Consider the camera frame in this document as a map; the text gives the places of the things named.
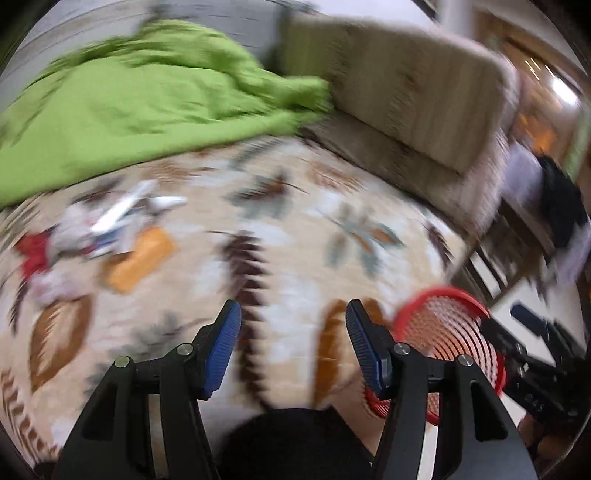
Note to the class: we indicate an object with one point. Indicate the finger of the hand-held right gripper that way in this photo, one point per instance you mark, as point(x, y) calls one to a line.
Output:
point(501, 341)
point(531, 319)

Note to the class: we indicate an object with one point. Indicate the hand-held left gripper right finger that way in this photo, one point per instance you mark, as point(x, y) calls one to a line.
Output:
point(364, 350)

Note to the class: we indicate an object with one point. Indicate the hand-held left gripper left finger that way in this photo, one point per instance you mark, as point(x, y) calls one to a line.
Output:
point(221, 355)

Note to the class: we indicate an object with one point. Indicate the red plastic basket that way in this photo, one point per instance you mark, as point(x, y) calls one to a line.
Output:
point(443, 323)

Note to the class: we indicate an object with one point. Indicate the person's right hand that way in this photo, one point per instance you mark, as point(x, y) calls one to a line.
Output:
point(535, 434)

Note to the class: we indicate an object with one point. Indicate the black cloth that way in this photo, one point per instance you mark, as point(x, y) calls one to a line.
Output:
point(561, 203)

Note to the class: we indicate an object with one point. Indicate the orange packet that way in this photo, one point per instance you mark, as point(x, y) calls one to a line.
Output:
point(138, 259)

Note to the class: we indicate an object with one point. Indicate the leaf print blanket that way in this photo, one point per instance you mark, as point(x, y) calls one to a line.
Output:
point(277, 230)

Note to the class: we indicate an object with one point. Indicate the white tube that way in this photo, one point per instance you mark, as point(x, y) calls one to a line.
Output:
point(122, 210)

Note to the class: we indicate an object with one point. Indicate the white crumpled paper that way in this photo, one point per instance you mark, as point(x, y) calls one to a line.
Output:
point(69, 230)

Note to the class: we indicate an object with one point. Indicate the beige striped cushion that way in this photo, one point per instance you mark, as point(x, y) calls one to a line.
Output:
point(406, 92)

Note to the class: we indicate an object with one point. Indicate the green quilt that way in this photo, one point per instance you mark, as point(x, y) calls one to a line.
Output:
point(138, 106)

